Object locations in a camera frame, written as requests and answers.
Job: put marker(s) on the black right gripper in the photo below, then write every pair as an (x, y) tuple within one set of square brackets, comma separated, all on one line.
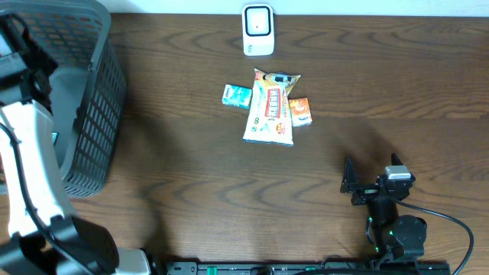
[(365, 191)]

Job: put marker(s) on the mint green wipes pack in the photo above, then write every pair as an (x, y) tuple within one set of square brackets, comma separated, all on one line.
[(54, 137)]

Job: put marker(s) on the orange tissue pack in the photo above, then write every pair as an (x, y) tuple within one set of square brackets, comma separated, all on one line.
[(300, 112)]

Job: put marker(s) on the large beige snack bag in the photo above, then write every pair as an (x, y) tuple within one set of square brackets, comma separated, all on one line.
[(269, 119)]

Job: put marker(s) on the teal white tissue pack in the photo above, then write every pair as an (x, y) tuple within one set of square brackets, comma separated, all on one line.
[(237, 96)]

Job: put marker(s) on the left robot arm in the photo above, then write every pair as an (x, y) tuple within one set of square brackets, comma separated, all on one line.
[(46, 234)]

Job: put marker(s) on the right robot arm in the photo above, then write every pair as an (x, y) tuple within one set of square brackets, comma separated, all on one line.
[(399, 239)]

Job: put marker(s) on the white barcode scanner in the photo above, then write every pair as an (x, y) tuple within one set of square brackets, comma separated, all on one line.
[(258, 30)]

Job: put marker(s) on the grey plastic shopping basket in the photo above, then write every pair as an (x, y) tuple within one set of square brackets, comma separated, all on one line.
[(88, 86)]

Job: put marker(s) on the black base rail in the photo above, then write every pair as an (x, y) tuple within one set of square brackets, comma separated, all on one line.
[(329, 267)]

